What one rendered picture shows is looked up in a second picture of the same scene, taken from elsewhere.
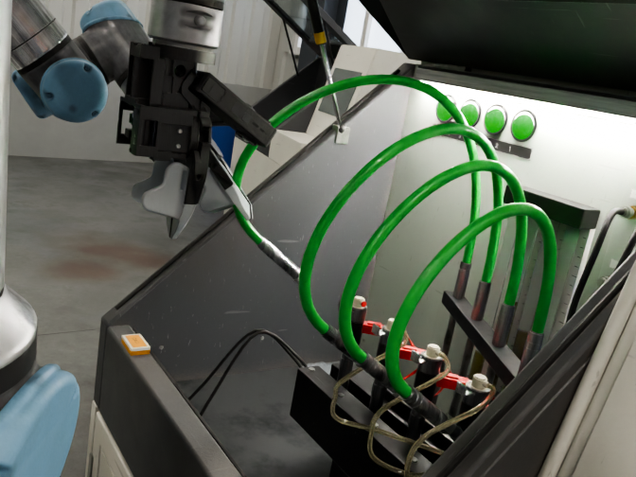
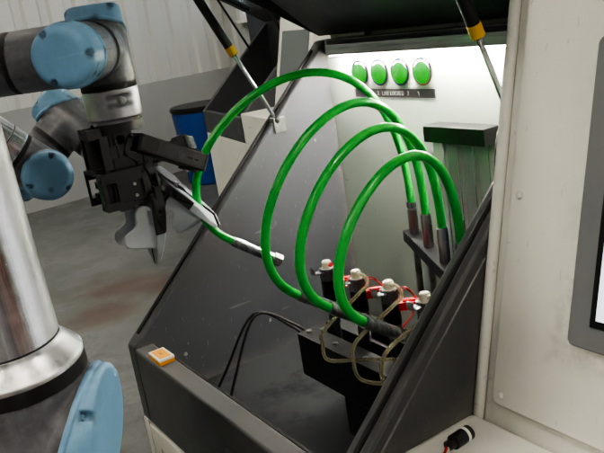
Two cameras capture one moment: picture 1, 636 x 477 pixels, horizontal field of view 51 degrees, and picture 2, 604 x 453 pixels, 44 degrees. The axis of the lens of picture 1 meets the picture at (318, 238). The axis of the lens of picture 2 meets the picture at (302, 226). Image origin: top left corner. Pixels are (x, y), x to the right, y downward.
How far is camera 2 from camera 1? 0.33 m
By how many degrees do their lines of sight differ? 3
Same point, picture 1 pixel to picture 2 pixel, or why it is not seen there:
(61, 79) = (36, 172)
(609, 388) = (503, 270)
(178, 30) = (108, 112)
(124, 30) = (68, 110)
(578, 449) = (497, 322)
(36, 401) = (94, 377)
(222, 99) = (158, 148)
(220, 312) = (226, 309)
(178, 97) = (125, 159)
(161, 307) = (173, 320)
